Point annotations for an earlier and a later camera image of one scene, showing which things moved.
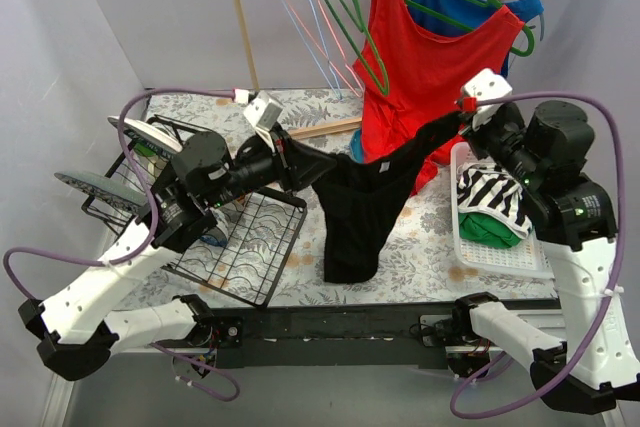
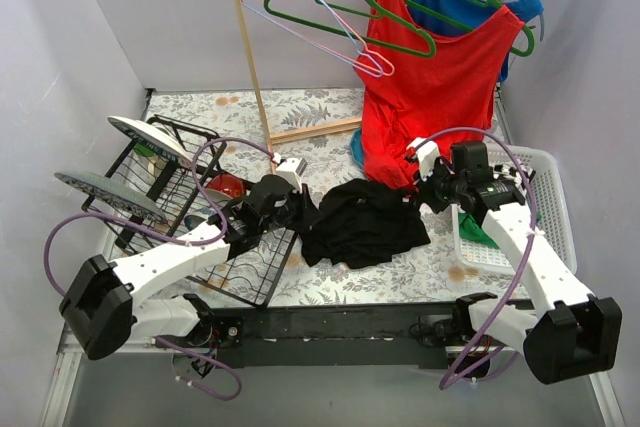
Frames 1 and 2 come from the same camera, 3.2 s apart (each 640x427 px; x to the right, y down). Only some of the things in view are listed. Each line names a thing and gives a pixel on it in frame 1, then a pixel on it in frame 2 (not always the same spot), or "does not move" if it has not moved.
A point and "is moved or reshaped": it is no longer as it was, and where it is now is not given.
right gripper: x=480 y=132 → x=429 y=191
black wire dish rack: x=244 y=253 does not move
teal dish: x=356 y=149 does not move
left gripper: x=286 y=159 → x=304 y=207
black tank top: x=360 y=199 is moved or reshaped
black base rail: x=350 y=335 does not move
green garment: x=486 y=230 does not move
